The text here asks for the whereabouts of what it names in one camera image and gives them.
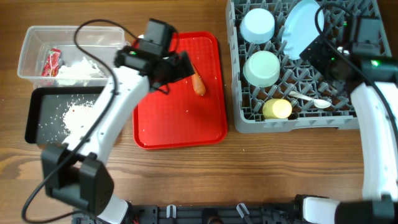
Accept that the red serving tray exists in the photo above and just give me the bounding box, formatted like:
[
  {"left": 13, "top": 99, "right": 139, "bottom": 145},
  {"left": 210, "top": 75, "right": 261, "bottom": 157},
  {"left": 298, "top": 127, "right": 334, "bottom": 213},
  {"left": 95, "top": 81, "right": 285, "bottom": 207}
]
[{"left": 132, "top": 31, "right": 228, "bottom": 150}]

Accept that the white tissue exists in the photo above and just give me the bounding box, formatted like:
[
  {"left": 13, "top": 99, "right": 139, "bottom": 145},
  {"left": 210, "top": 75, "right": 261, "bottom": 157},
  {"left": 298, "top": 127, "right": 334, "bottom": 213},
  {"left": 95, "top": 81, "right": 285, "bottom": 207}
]
[{"left": 56, "top": 57, "right": 106, "bottom": 86}]

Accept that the orange carrot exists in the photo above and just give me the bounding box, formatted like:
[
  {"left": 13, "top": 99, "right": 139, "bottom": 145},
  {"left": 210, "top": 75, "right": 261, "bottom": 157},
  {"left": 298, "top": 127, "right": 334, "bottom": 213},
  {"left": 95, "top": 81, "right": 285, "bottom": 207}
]
[{"left": 191, "top": 65, "right": 206, "bottom": 96}]

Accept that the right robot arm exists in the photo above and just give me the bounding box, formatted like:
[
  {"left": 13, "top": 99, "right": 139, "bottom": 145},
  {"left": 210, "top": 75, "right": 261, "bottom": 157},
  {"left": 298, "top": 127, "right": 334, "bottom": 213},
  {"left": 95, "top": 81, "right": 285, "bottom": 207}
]
[{"left": 290, "top": 16, "right": 397, "bottom": 223}]

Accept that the red snack wrapper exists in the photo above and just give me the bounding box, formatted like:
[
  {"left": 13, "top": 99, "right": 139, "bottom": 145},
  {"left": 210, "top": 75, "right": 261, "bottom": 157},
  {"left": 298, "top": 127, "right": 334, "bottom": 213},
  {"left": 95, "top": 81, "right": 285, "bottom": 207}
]
[{"left": 40, "top": 48, "right": 62, "bottom": 77}]

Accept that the white rice pile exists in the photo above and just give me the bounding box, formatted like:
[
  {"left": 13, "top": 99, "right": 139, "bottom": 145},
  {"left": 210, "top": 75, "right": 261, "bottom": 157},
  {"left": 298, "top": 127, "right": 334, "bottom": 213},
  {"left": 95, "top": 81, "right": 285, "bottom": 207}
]
[{"left": 37, "top": 96, "right": 97, "bottom": 138}]

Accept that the small light blue bowl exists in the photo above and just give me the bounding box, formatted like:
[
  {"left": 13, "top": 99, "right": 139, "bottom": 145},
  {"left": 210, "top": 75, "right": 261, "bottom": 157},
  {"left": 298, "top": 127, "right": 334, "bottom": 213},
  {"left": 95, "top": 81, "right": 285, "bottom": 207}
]
[{"left": 239, "top": 8, "right": 275, "bottom": 44}]

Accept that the grey dishwasher rack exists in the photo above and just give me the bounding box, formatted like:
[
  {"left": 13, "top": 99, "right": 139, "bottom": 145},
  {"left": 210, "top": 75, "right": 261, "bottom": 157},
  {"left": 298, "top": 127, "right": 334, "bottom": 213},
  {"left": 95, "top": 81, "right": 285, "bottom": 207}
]
[{"left": 226, "top": 0, "right": 392, "bottom": 134}]

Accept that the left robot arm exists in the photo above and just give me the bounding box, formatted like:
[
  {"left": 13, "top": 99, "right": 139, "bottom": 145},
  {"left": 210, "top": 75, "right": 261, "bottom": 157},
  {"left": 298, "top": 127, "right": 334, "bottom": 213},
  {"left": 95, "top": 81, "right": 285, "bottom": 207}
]
[{"left": 39, "top": 19, "right": 193, "bottom": 223}]

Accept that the large light blue plate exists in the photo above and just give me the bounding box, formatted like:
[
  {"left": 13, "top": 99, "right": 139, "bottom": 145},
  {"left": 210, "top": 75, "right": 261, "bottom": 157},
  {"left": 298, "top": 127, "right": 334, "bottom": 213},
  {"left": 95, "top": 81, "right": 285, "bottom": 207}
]
[{"left": 281, "top": 0, "right": 320, "bottom": 60}]

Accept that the white plastic spoon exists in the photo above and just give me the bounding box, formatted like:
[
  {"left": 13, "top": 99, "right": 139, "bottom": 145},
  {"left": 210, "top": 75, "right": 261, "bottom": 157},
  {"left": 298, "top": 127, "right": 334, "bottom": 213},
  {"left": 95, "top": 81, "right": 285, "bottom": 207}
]
[{"left": 289, "top": 91, "right": 331, "bottom": 109}]

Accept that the green bowl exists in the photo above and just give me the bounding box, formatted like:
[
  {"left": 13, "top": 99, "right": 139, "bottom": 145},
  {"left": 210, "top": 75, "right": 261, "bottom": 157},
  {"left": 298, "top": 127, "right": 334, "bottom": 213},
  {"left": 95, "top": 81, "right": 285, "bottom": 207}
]
[{"left": 243, "top": 51, "right": 280, "bottom": 88}]

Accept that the black plastic tray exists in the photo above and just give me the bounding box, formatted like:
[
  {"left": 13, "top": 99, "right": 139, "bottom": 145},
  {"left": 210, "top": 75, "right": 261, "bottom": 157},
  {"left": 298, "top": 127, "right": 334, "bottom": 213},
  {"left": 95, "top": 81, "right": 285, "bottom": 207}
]
[{"left": 25, "top": 86, "right": 103, "bottom": 145}]

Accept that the yellow plastic cup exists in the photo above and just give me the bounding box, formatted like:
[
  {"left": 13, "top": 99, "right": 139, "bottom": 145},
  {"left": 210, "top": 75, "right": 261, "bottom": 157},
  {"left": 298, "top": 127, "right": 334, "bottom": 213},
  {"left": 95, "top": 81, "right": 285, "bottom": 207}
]
[{"left": 262, "top": 99, "right": 292, "bottom": 119}]

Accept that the clear plastic bin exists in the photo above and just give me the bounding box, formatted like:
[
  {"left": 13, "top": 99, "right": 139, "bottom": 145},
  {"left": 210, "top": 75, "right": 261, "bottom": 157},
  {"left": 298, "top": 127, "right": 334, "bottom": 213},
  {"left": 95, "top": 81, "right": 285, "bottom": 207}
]
[{"left": 17, "top": 26, "right": 127, "bottom": 88}]

